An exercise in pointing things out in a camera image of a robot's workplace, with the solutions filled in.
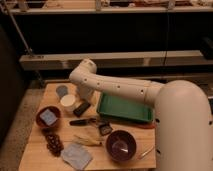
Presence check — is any blue sponge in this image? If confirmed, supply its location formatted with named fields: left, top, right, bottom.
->
left=40, top=109, right=57, bottom=126

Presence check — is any purple bowl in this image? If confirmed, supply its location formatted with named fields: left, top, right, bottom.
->
left=106, top=130, right=137, bottom=163

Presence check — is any white cup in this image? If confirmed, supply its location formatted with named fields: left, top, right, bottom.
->
left=60, top=94, right=76, bottom=113

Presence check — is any silver fork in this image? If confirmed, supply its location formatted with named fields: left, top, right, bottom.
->
left=138, top=146, right=154, bottom=160

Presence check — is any brown bowl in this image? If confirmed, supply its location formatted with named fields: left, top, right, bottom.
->
left=36, top=106, right=61, bottom=129

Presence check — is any wooden shelf beam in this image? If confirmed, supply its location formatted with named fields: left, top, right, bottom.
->
left=19, top=50, right=213, bottom=71

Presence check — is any grey blue towel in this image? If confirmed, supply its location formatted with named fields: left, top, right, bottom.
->
left=61, top=143, right=93, bottom=170

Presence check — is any small dark square object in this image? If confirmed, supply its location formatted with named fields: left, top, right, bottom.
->
left=99, top=123, right=112, bottom=136

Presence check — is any black rectangular block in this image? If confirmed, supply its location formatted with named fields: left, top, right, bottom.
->
left=73, top=101, right=91, bottom=117

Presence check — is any black handled tool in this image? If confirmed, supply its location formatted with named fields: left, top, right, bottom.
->
left=69, top=118, right=97, bottom=126

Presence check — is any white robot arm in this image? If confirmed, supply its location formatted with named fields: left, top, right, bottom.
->
left=69, top=59, right=213, bottom=171

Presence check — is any dark grape bunch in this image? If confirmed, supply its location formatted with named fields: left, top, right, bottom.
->
left=42, top=130, right=64, bottom=157

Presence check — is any green plastic tray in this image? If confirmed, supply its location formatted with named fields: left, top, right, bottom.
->
left=97, top=93, right=153, bottom=123

